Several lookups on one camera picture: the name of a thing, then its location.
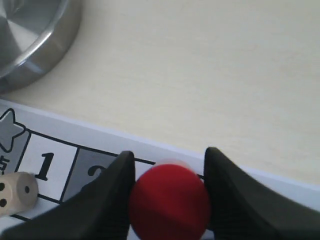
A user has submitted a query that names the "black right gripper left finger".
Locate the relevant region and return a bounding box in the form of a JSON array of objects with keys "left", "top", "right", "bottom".
[{"left": 0, "top": 151, "right": 135, "bottom": 240}]

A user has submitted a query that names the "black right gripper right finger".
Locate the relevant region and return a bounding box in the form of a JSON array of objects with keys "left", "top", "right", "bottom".
[{"left": 203, "top": 147, "right": 320, "bottom": 240}]

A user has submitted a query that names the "red cylinder game piece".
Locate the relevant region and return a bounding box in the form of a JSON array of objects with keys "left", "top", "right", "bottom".
[{"left": 128, "top": 163, "right": 212, "bottom": 240}]

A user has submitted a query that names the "wooden die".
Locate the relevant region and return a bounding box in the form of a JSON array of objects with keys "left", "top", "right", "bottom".
[{"left": 0, "top": 172, "right": 39, "bottom": 217}]

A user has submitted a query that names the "printed paper game board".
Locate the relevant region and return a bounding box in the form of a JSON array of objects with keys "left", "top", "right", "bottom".
[{"left": 0, "top": 98, "right": 320, "bottom": 240}]

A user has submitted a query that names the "round stainless steel bowl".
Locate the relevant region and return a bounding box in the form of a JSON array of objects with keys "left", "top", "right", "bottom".
[{"left": 0, "top": 0, "right": 83, "bottom": 94}]

